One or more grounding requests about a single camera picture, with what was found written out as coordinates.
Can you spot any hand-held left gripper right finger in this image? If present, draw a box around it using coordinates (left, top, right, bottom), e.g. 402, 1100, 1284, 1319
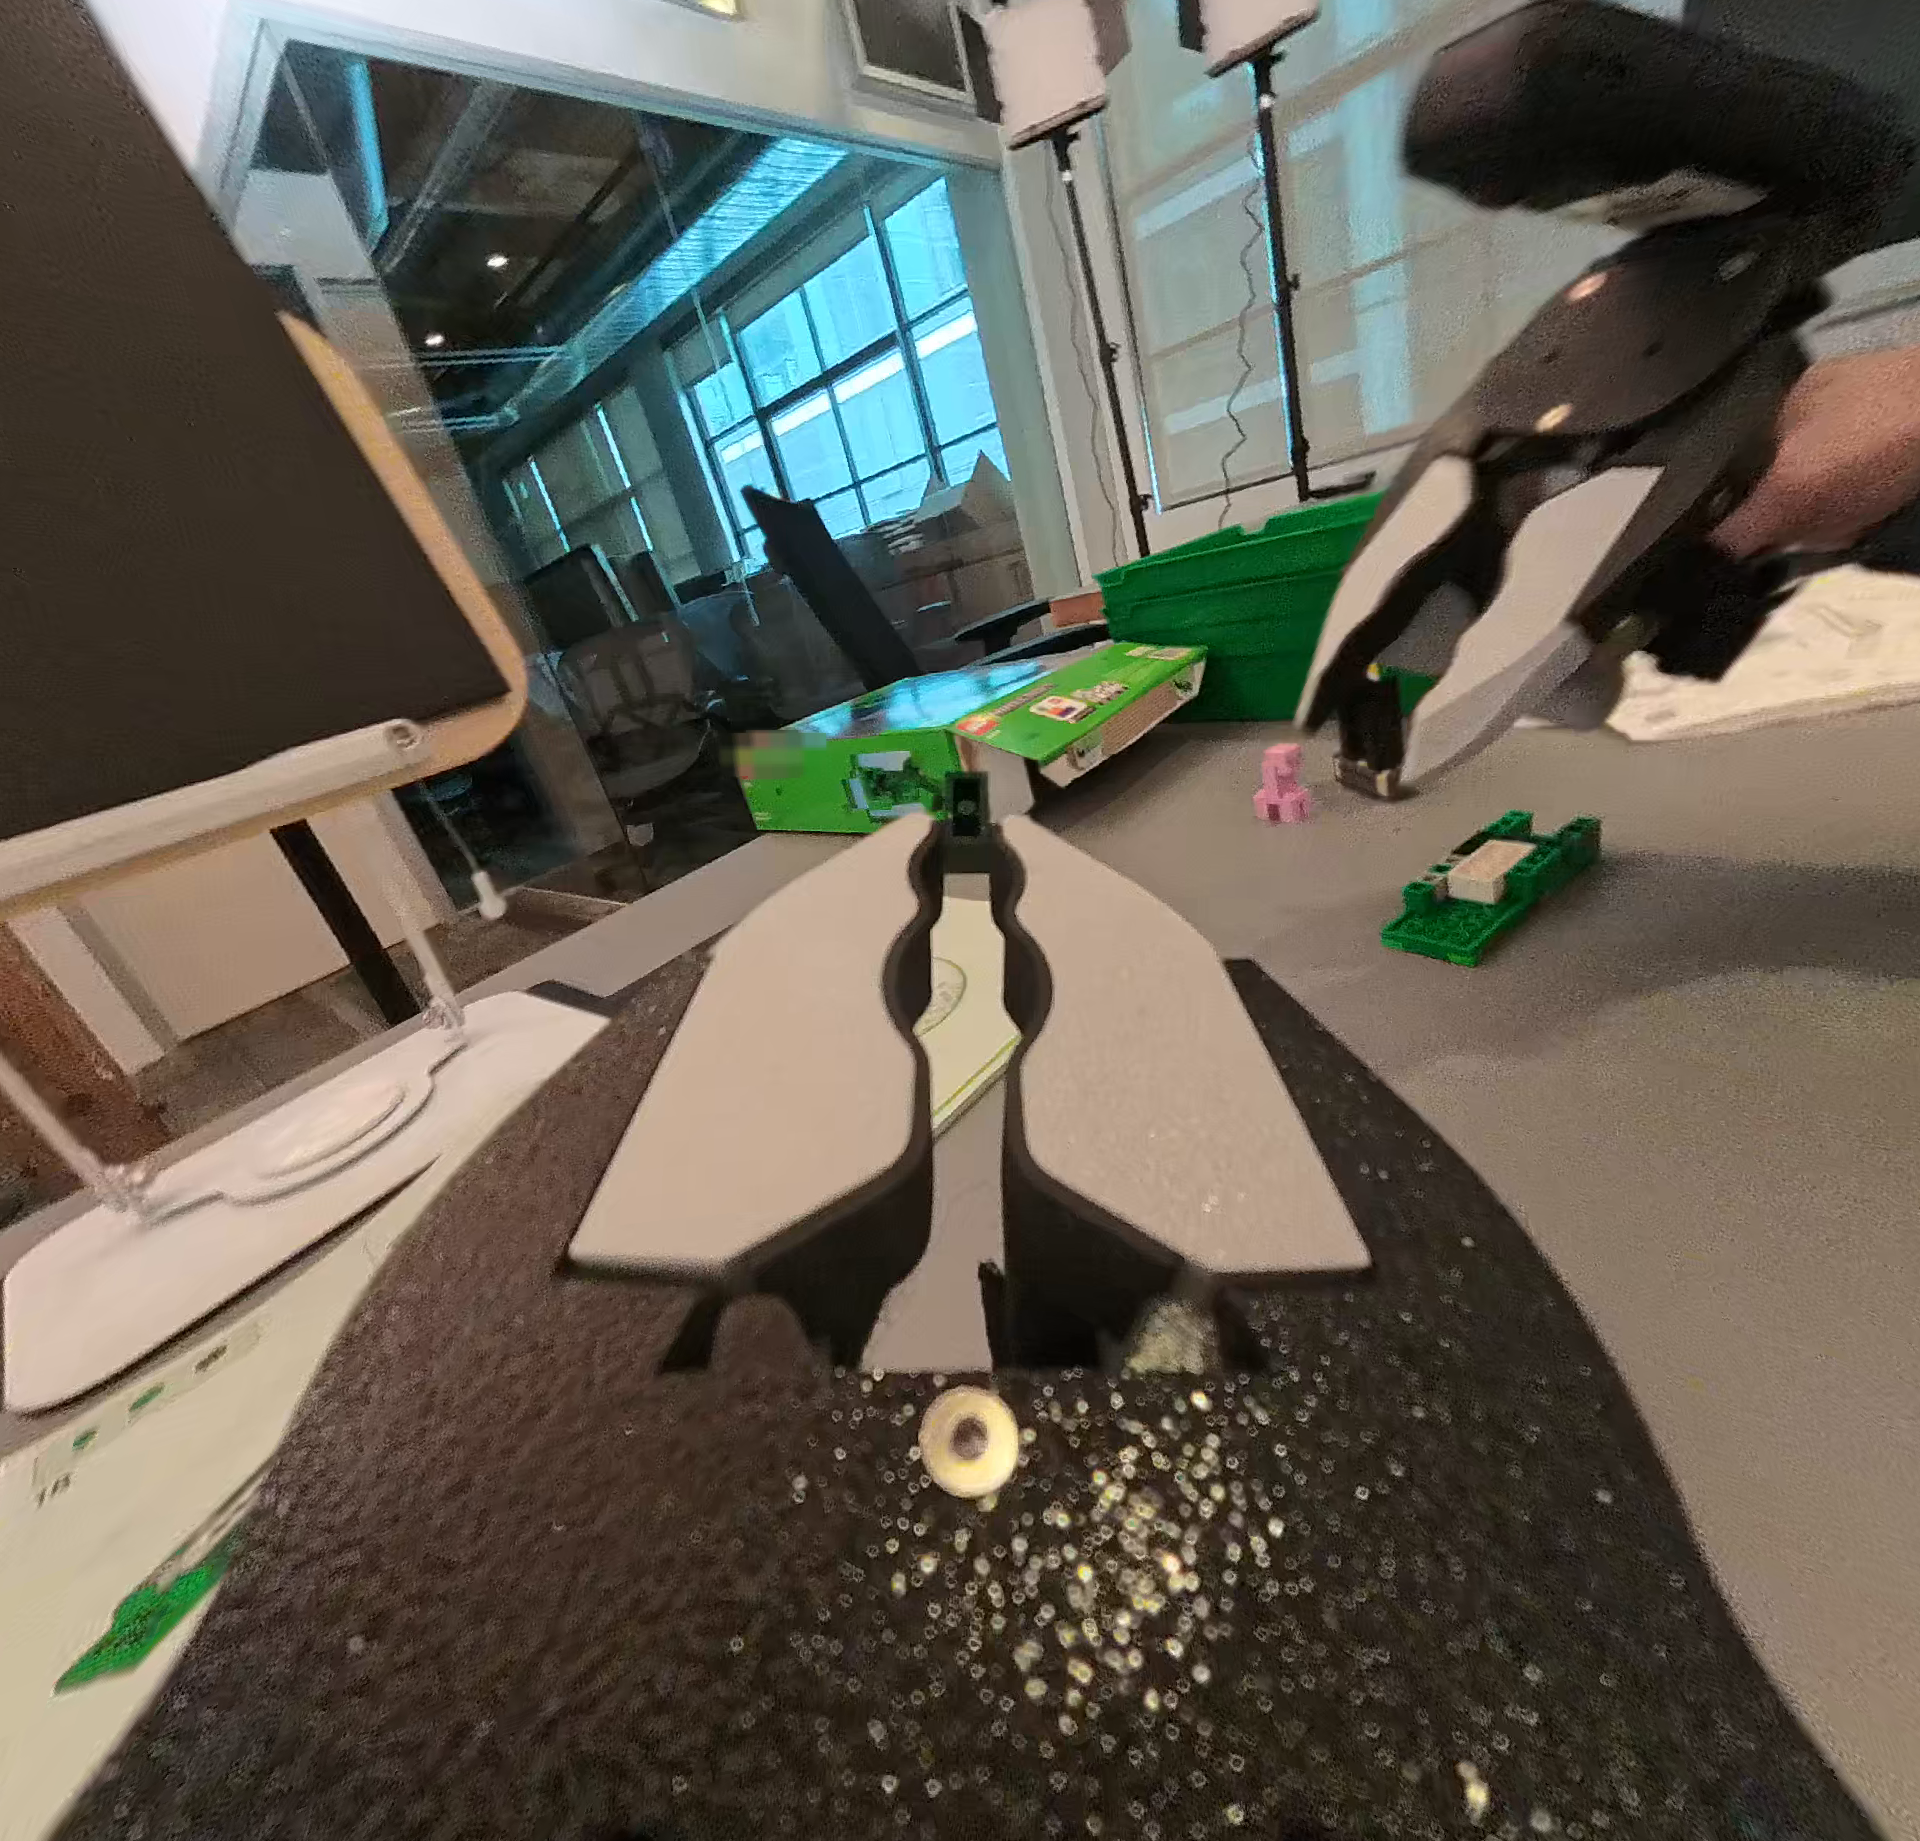
981, 815, 1374, 1370

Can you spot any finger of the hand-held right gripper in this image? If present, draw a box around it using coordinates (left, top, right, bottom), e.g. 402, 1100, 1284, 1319
1294, 452, 1503, 740
1401, 466, 1664, 795

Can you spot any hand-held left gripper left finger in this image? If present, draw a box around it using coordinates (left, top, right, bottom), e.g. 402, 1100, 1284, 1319
567, 815, 950, 1367

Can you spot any small black brick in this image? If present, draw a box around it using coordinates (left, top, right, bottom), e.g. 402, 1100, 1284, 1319
1332, 663, 1410, 801

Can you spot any green brick assembly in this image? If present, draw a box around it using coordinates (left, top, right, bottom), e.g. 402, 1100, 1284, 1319
1381, 810, 1606, 966

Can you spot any grey desk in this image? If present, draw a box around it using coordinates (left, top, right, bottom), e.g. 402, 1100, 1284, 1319
0, 568, 1920, 1841

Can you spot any person's right hand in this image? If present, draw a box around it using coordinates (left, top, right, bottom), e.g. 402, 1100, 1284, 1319
1712, 350, 1920, 575

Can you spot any green plastic crate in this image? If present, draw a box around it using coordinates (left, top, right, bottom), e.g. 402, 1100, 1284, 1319
1092, 493, 1443, 725

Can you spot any white printed paper sheet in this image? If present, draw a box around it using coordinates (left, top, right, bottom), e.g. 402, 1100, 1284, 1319
1606, 571, 1920, 746

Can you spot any green toy box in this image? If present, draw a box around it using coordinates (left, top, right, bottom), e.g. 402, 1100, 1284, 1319
739, 645, 1212, 834

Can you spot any black office chair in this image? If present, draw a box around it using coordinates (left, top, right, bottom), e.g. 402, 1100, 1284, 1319
950, 596, 1104, 663

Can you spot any grey mesh office chair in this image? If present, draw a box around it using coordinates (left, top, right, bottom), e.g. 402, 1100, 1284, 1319
555, 616, 722, 823

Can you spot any pile of cardboard boxes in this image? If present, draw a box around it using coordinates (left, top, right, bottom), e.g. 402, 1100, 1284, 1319
839, 452, 1038, 629

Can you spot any black tilted panel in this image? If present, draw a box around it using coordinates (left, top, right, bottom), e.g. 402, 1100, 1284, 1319
740, 482, 923, 693

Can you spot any white stand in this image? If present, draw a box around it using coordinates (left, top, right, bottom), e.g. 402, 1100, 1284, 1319
0, 718, 607, 1413

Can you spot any instruction booklet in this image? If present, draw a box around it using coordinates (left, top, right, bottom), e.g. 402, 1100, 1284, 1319
0, 904, 1028, 1841

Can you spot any black panel with wooden rim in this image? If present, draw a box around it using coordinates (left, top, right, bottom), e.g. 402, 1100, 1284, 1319
0, 0, 528, 855

